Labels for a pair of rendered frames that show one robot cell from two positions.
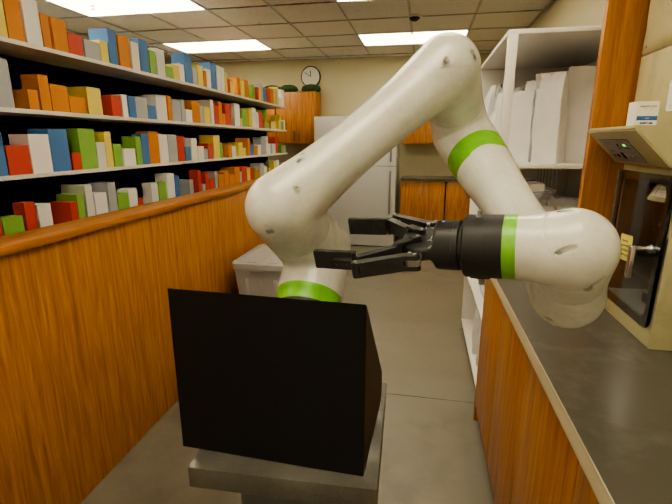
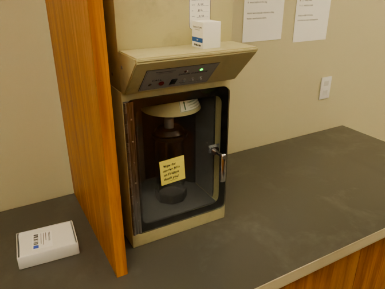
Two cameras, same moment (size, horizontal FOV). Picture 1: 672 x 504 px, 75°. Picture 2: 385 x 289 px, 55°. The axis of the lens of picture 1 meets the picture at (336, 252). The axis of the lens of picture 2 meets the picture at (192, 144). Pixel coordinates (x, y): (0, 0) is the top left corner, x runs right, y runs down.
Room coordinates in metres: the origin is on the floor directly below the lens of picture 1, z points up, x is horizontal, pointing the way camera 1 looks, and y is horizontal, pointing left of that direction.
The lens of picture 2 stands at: (1.80, -0.11, 1.66)
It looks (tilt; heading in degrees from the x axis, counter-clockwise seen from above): 24 degrees down; 230
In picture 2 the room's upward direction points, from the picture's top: straight up
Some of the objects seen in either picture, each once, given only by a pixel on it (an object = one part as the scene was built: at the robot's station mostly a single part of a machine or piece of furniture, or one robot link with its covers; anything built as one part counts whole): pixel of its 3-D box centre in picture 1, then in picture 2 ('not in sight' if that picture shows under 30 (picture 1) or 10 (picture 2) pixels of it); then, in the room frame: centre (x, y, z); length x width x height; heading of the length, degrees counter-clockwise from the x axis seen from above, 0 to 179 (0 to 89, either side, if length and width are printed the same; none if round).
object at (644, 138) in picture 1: (629, 146); (189, 69); (1.22, -0.80, 1.46); 0.32 x 0.11 x 0.10; 169
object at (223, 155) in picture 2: (637, 261); (219, 164); (1.11, -0.80, 1.17); 0.05 x 0.03 x 0.10; 79
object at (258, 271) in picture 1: (274, 274); not in sight; (3.16, 0.47, 0.49); 0.60 x 0.42 x 0.33; 169
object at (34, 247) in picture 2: not in sight; (47, 243); (1.56, -1.04, 0.96); 0.16 x 0.12 x 0.04; 164
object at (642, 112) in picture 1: (642, 114); (205, 34); (1.18, -0.79, 1.54); 0.05 x 0.05 x 0.06; 81
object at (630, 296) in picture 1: (633, 243); (181, 161); (1.21, -0.85, 1.19); 0.30 x 0.01 x 0.40; 169
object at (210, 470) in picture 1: (302, 427); not in sight; (0.76, 0.07, 0.92); 0.32 x 0.32 x 0.04; 81
